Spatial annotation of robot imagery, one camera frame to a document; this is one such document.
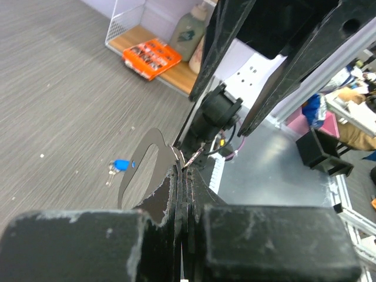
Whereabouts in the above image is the orange snack box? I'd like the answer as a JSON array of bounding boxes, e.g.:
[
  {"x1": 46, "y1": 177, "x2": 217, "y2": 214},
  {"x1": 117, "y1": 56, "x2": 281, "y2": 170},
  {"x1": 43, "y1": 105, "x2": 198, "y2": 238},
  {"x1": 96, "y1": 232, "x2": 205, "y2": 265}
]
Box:
[{"x1": 122, "y1": 38, "x2": 182, "y2": 80}]

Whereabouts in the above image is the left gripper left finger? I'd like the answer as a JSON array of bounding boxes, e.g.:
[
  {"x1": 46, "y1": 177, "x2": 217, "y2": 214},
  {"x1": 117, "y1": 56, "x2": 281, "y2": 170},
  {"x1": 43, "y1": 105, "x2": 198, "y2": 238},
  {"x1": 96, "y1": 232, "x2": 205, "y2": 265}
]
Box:
[{"x1": 1, "y1": 164, "x2": 182, "y2": 281}]

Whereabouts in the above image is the beige pouch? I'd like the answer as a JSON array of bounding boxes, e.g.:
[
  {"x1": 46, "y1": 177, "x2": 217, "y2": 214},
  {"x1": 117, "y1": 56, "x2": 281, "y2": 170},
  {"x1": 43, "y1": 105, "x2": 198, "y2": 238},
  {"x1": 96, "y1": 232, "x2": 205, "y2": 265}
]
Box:
[{"x1": 189, "y1": 36, "x2": 205, "y2": 75}]

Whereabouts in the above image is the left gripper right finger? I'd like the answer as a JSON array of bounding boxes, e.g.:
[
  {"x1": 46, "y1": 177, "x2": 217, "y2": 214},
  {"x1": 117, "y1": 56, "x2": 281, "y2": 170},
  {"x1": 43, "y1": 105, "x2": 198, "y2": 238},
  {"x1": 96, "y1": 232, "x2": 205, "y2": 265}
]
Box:
[{"x1": 183, "y1": 169, "x2": 361, "y2": 281}]

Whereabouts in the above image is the green soap bottle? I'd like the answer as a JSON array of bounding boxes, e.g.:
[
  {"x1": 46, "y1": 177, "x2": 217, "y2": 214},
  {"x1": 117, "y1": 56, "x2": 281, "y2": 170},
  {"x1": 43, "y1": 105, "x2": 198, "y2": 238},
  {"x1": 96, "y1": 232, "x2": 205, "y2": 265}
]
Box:
[{"x1": 169, "y1": 2, "x2": 207, "y2": 62}]

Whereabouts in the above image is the white wire shelf rack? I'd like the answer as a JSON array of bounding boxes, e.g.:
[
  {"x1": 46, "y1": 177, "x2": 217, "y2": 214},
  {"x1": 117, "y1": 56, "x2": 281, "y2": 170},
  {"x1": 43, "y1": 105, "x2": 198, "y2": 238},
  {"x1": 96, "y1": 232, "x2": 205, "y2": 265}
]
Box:
[{"x1": 105, "y1": 1, "x2": 217, "y2": 94}]

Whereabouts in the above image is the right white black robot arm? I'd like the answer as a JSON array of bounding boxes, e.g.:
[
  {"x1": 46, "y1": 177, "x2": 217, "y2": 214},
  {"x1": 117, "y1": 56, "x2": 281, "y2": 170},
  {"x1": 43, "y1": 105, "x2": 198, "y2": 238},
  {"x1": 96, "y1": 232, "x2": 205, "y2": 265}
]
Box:
[{"x1": 176, "y1": 1, "x2": 375, "y2": 165}]

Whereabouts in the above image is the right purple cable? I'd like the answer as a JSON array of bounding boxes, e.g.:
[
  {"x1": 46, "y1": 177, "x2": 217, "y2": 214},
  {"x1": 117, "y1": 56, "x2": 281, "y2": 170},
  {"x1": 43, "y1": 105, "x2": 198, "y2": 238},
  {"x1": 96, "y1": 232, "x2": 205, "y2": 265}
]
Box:
[{"x1": 224, "y1": 123, "x2": 247, "y2": 161}]

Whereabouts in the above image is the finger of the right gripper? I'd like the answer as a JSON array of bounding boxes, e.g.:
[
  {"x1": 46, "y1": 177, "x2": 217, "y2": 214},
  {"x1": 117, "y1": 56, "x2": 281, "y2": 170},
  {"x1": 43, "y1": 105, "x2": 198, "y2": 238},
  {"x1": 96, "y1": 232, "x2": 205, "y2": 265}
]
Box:
[
  {"x1": 189, "y1": 0, "x2": 256, "y2": 102},
  {"x1": 238, "y1": 1, "x2": 375, "y2": 136}
]

